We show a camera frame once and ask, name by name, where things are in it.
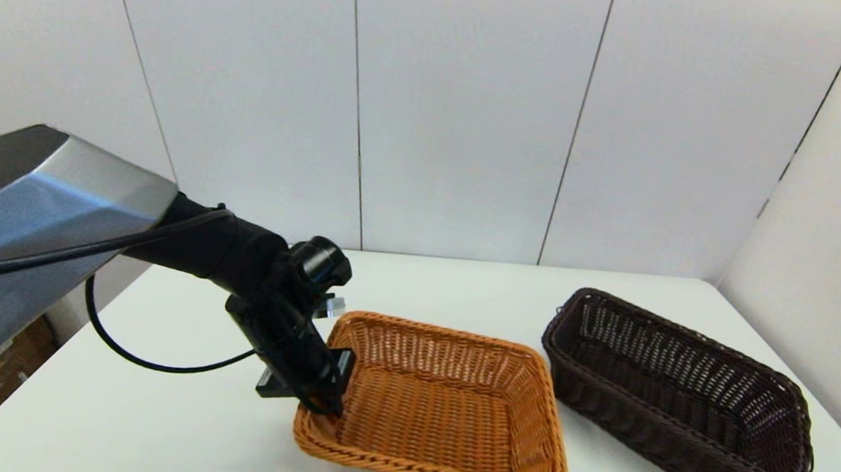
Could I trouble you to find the orange wicker basket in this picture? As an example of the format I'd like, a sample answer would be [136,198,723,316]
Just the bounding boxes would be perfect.
[290,305,582,472]

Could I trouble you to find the dark brown wicker basket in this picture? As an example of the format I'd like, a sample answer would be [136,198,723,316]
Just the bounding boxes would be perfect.
[531,283,827,472]

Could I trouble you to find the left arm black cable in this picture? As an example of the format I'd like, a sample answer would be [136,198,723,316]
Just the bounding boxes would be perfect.
[0,188,273,381]

